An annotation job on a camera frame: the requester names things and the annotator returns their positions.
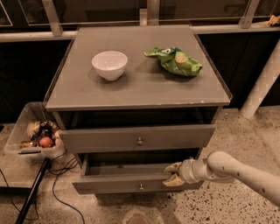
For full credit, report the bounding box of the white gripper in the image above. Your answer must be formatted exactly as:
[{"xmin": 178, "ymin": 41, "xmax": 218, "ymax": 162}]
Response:
[{"xmin": 163, "ymin": 158, "xmax": 199, "ymax": 187}]

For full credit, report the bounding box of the grey drawer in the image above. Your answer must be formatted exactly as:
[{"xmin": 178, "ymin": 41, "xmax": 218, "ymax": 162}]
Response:
[
  {"xmin": 59, "ymin": 124, "xmax": 215, "ymax": 153},
  {"xmin": 72, "ymin": 154, "xmax": 202, "ymax": 194}
]

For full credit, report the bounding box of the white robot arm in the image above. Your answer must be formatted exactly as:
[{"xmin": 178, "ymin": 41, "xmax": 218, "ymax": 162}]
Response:
[{"xmin": 163, "ymin": 151, "xmax": 280, "ymax": 207}]

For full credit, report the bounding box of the grey top drawer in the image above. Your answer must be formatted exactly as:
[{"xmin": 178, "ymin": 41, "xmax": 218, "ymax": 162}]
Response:
[{"xmin": 59, "ymin": 124, "xmax": 215, "ymax": 153}]

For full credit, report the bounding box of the grey drawer cabinet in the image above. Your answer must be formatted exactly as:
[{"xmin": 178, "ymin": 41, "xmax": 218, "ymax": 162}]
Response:
[{"xmin": 45, "ymin": 25, "xmax": 231, "ymax": 165}]

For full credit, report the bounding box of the green chip bag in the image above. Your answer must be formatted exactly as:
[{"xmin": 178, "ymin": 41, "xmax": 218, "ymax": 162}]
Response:
[{"xmin": 143, "ymin": 47, "xmax": 202, "ymax": 77}]

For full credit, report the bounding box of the white ceramic bowl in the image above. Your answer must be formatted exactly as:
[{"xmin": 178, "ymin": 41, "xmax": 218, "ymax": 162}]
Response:
[{"xmin": 92, "ymin": 51, "xmax": 128, "ymax": 81}]

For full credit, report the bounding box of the black pole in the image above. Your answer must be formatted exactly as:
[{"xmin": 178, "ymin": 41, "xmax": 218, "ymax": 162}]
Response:
[{"xmin": 15, "ymin": 158, "xmax": 51, "ymax": 224}]

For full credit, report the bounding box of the red apple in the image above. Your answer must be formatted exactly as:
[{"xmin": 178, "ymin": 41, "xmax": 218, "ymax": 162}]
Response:
[{"xmin": 39, "ymin": 136, "xmax": 53, "ymax": 148}]

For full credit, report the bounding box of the white diagonal pipe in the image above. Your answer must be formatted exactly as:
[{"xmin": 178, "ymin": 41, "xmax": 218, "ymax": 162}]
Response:
[{"xmin": 240, "ymin": 40, "xmax": 280, "ymax": 119}]

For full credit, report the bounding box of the clear plastic bin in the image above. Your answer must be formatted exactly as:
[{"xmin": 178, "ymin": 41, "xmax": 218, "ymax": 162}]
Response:
[{"xmin": 3, "ymin": 101, "xmax": 66, "ymax": 162}]

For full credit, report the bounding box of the metal railing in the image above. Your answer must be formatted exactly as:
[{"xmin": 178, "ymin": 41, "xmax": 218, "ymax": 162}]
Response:
[{"xmin": 0, "ymin": 0, "xmax": 280, "ymax": 42}]

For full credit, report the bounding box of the yellow object on railing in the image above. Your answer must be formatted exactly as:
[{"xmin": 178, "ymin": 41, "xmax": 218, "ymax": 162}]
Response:
[{"xmin": 268, "ymin": 15, "xmax": 280, "ymax": 26}]

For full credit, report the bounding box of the black cable on floor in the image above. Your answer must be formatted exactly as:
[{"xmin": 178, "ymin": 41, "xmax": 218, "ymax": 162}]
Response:
[{"xmin": 0, "ymin": 149, "xmax": 86, "ymax": 224}]

